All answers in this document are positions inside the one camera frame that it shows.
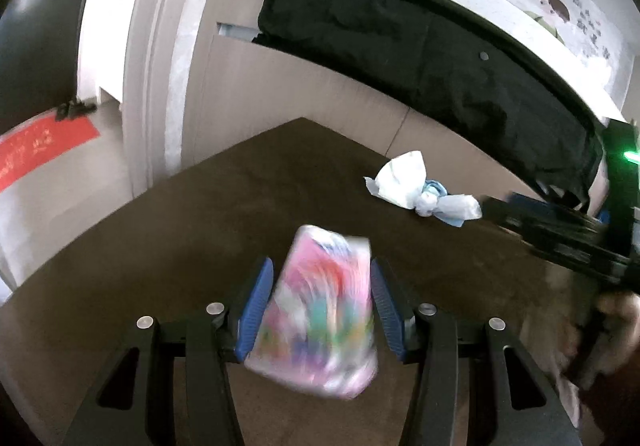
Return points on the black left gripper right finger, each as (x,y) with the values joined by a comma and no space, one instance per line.
(475,384)

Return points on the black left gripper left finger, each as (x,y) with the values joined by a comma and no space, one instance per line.
(132,401)

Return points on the colourful pink snack packet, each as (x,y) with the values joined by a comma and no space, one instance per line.
(316,334)

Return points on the right hand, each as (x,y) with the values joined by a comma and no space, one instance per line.
(605,342)

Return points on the black cloth on cabinet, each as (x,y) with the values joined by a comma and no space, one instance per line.
(449,69)

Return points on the red floor sticker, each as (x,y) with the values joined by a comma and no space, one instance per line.
(38,142)

